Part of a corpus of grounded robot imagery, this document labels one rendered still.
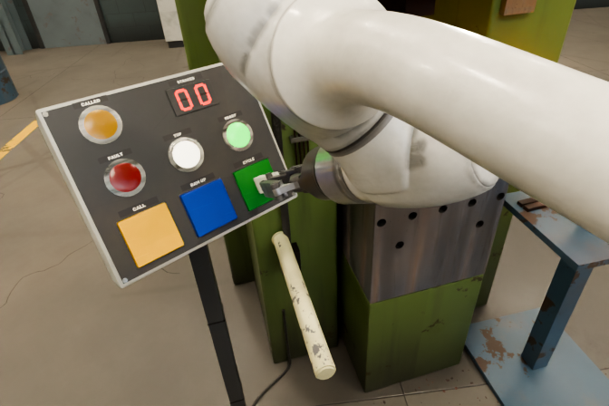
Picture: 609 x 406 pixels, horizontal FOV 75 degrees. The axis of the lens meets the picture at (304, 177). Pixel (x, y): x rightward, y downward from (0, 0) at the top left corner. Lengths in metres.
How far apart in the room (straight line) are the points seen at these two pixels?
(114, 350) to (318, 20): 1.73
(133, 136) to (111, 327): 1.40
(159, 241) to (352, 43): 0.49
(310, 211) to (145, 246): 0.62
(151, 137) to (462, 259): 0.92
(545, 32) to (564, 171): 1.13
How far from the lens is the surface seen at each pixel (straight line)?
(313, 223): 1.19
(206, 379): 1.68
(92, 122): 0.66
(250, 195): 0.71
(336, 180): 0.45
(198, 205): 0.67
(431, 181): 0.36
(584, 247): 1.20
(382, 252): 1.08
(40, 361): 2.01
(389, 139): 0.35
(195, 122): 0.69
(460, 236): 1.18
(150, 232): 0.65
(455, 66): 0.20
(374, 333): 1.32
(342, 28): 0.25
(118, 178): 0.65
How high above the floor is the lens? 1.39
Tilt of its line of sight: 32 degrees down
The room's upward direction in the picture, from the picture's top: 3 degrees counter-clockwise
